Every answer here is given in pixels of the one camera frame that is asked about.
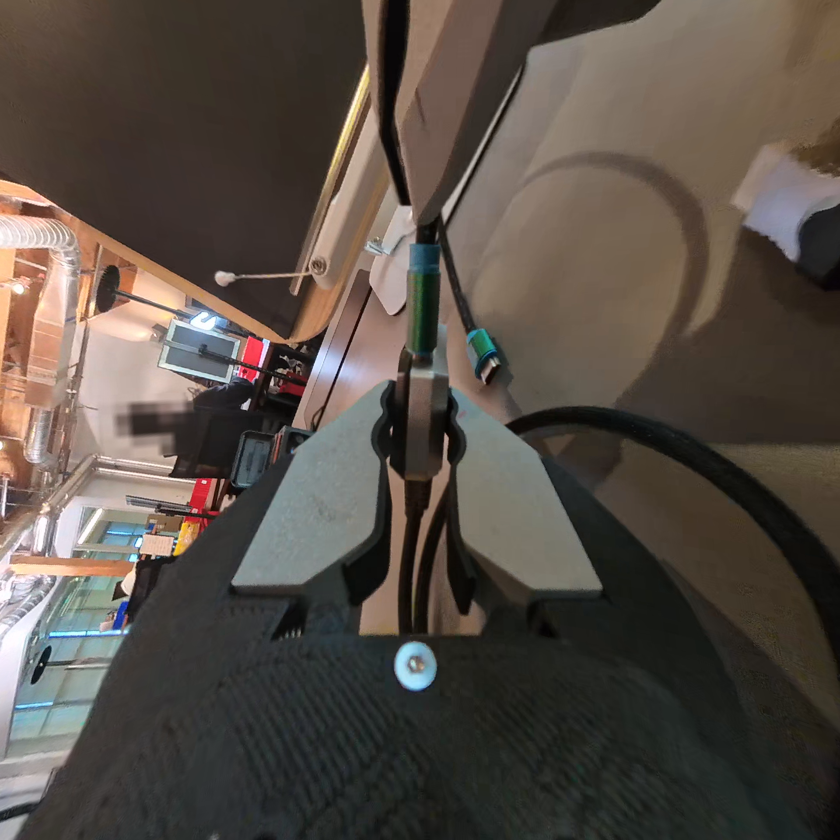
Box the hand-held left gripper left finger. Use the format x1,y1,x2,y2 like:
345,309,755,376
231,382,396,608

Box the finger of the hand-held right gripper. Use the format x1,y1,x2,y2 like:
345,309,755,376
392,0,549,225
362,0,406,201

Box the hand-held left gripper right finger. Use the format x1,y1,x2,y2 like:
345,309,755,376
445,387,603,616

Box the thick braided black cable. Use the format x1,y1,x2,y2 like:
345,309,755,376
507,406,840,664

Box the green-ended black HDMI cable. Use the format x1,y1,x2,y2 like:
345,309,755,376
390,348,454,636

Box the thin black cable green plugs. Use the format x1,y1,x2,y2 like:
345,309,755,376
407,220,508,388

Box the grey framed panel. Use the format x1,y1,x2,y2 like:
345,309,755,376
157,316,240,383

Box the wooden book stand white base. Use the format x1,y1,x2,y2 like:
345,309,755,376
0,0,424,345

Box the silver ventilation duct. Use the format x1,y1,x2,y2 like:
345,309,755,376
0,213,83,473

